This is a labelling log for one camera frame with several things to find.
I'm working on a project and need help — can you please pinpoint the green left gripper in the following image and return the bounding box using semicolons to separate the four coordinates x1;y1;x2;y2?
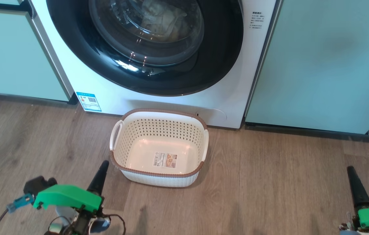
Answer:
33;160;110;213

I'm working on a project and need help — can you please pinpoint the black round washer door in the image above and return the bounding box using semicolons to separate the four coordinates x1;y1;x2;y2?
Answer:
46;0;244;97

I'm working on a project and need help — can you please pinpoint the cream printed garment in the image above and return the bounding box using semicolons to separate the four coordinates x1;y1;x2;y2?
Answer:
141;0;190;43

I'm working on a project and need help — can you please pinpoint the basket product label sticker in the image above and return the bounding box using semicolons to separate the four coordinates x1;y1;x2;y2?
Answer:
153;152;178;169

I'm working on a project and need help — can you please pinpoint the cream perforated laundry basket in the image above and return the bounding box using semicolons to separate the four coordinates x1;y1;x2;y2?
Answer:
109;108;209;188

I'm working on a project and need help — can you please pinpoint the white front-load washing machine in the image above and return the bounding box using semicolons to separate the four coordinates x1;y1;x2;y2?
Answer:
29;0;278;129

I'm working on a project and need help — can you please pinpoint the dark grey cabinet plinth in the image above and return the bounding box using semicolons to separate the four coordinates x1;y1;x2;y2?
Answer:
245;122;369;145
0;91;78;106

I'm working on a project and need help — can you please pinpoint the blue energy label sticker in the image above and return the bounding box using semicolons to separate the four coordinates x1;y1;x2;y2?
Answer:
76;92;102;112

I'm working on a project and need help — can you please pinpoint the round filter cover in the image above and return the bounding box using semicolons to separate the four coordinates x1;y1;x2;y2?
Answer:
195;108;227;123

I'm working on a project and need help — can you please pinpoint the wide mint cabinet panel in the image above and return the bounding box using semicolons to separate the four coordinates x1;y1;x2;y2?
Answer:
246;0;369;135

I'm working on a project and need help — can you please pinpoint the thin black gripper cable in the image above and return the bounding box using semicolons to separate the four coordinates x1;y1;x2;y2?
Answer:
102;213;127;235

